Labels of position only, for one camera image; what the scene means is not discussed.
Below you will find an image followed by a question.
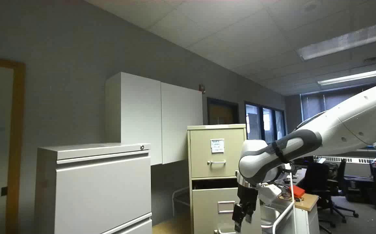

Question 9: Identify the white wall cabinet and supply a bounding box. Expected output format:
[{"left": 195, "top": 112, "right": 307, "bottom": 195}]
[{"left": 105, "top": 73, "right": 203, "bottom": 165}]

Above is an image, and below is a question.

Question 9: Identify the far ceiling light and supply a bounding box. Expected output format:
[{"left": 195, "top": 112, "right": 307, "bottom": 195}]
[{"left": 316, "top": 70, "right": 376, "bottom": 86}]

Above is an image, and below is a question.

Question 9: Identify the dark window row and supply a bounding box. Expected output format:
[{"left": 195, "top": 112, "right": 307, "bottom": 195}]
[{"left": 245, "top": 102, "right": 286, "bottom": 143}]

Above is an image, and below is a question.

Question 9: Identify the beige drawer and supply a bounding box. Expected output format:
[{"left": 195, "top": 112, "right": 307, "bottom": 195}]
[
  {"left": 190, "top": 179, "right": 238, "bottom": 234},
  {"left": 187, "top": 125, "right": 246, "bottom": 179}
]

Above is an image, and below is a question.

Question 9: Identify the wooden top side table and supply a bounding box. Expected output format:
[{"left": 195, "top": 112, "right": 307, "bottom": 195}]
[{"left": 259, "top": 192, "right": 321, "bottom": 234}]

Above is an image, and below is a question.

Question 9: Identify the white lateral file cabinet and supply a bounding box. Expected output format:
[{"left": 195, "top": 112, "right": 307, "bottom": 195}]
[{"left": 35, "top": 143, "right": 152, "bottom": 234}]

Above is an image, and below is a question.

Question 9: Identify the beige filing cabinet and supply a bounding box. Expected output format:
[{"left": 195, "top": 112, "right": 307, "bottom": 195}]
[{"left": 187, "top": 123, "right": 246, "bottom": 234}]

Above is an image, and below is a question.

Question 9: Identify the black office chair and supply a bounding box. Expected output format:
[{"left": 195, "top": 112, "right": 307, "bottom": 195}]
[{"left": 312, "top": 160, "right": 359, "bottom": 222}]

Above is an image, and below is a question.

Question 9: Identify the beige top drawer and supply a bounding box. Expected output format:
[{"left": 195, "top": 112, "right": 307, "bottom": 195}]
[{"left": 187, "top": 125, "right": 246, "bottom": 179}]

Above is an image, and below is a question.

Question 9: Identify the orange box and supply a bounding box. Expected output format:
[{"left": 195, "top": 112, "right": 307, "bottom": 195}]
[{"left": 293, "top": 186, "right": 306, "bottom": 199}]

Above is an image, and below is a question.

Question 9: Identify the red fire alarm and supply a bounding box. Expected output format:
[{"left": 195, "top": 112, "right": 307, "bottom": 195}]
[{"left": 199, "top": 84, "right": 206, "bottom": 93}]

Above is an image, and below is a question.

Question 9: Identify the wood framed whiteboard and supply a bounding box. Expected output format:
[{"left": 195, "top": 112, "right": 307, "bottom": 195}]
[{"left": 0, "top": 58, "right": 25, "bottom": 234}]

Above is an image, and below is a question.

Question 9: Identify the dark doorway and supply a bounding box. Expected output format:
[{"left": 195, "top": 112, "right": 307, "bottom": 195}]
[{"left": 207, "top": 97, "right": 238, "bottom": 125}]

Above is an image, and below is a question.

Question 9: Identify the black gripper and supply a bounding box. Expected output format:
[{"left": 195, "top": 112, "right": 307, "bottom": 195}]
[{"left": 232, "top": 186, "right": 258, "bottom": 231}]

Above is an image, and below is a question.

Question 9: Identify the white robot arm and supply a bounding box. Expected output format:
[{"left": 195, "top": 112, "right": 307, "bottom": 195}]
[{"left": 232, "top": 86, "right": 376, "bottom": 234}]

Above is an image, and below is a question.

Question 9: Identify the white paper label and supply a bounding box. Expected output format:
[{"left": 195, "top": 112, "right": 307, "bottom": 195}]
[{"left": 210, "top": 138, "right": 225, "bottom": 153}]

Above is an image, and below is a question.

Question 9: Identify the beige bottom drawer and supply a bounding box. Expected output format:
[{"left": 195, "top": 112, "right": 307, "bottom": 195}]
[{"left": 190, "top": 179, "right": 238, "bottom": 234}]

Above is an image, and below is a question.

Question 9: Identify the long ceiling light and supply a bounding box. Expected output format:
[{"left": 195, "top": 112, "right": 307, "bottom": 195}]
[{"left": 298, "top": 24, "right": 376, "bottom": 60}]

